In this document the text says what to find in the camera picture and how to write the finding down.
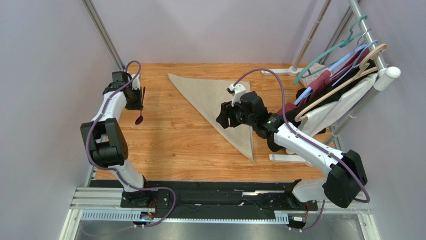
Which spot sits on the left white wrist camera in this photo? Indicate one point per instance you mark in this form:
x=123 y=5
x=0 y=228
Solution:
x=136 y=85

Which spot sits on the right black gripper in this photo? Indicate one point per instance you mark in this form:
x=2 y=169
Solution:
x=228 y=115

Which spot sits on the purple plastic spoon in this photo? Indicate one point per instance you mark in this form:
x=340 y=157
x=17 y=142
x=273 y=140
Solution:
x=140 y=119

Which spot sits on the green clothes hanger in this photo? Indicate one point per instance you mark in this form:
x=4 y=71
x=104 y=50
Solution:
x=341 y=44

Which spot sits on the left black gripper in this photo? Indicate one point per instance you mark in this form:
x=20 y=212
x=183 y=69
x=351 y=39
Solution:
x=137 y=106

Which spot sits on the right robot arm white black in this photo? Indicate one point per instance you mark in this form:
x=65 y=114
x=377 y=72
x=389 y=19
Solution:
x=344 y=174

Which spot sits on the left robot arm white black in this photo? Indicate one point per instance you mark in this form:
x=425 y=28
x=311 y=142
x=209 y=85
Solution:
x=104 y=140

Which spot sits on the white towel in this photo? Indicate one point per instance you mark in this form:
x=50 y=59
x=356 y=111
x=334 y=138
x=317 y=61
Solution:
x=323 y=117

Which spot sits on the beige linen napkin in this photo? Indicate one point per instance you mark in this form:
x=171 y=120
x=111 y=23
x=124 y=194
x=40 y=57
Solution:
x=206 y=96

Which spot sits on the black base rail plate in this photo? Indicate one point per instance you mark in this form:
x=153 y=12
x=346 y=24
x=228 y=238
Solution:
x=207 y=200

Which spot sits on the aluminium frame rail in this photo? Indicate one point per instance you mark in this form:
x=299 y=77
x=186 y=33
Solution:
x=104 y=209

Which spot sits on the maroon garment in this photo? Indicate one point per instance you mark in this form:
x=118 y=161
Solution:
x=326 y=83

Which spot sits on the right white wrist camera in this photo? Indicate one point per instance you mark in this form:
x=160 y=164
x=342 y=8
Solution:
x=237 y=91

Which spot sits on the blue clothes hanger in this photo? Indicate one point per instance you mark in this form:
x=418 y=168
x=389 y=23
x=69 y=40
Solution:
x=309 y=90

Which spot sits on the pink white garment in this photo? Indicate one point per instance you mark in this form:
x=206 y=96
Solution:
x=313 y=74

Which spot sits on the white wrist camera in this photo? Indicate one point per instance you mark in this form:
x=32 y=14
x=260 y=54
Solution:
x=237 y=91
x=136 y=85

